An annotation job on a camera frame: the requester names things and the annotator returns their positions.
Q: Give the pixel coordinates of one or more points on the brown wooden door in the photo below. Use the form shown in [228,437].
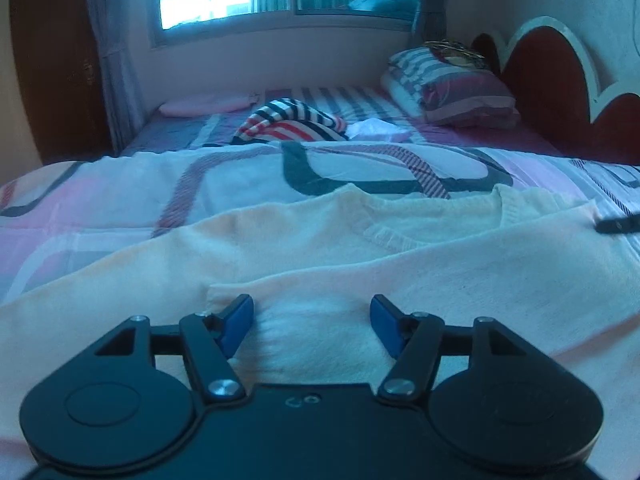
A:
[55,60]

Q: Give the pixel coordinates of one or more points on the white knit sweater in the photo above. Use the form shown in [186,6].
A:
[380,270]

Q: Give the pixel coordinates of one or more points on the red navy striped garment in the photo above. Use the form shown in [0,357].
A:
[292,122]

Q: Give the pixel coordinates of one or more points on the pink pillow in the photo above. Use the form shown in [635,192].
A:
[202,104]

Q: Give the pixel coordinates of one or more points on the striped pillow stack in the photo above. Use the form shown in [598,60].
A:
[450,87]

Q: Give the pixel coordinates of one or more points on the teal cloth on windowsill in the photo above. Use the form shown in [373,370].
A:
[385,5]

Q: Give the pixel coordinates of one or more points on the pink white printed blanket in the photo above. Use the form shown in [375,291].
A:
[150,195]

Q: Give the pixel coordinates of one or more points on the white folded cloth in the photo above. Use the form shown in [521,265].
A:
[377,129]

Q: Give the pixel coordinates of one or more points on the red white scalloped headboard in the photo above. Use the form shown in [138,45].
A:
[560,85]

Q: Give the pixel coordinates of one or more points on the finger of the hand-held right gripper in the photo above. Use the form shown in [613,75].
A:
[619,224]

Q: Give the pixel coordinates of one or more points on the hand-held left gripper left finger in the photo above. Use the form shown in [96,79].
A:
[239,317]

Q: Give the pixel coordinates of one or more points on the gold patterned cushion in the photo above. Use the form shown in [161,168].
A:
[457,52]

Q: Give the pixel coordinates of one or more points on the grey curtain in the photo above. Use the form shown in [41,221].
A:
[112,50]
[431,0]

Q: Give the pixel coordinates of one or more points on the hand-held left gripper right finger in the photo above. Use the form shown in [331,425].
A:
[384,320]

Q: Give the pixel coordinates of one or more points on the bed with striped sheet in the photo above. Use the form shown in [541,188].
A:
[400,110]

